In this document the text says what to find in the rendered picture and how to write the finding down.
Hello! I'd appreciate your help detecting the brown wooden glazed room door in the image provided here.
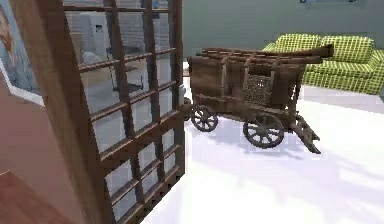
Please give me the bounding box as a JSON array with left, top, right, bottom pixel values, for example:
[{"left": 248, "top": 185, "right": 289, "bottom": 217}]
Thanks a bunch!
[{"left": 9, "top": 0, "right": 186, "bottom": 224}]

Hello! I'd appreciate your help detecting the brown wooden wagon cart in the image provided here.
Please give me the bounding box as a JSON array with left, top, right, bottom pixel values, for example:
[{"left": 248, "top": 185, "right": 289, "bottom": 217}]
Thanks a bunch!
[{"left": 182, "top": 43, "right": 335, "bottom": 155}]

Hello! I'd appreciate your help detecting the green checked sofa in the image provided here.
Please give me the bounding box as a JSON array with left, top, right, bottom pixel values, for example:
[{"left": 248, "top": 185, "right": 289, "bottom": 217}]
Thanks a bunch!
[{"left": 261, "top": 32, "right": 384, "bottom": 96}]

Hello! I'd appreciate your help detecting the blue framed wall picture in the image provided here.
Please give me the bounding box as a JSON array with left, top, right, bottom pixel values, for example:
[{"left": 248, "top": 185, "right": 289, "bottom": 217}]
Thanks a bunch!
[{"left": 299, "top": 0, "right": 359, "bottom": 4}]

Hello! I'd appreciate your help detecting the framed painting with white frame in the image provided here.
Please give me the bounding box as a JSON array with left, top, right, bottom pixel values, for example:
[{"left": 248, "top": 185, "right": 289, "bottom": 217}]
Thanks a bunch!
[{"left": 0, "top": 0, "right": 45, "bottom": 107}]

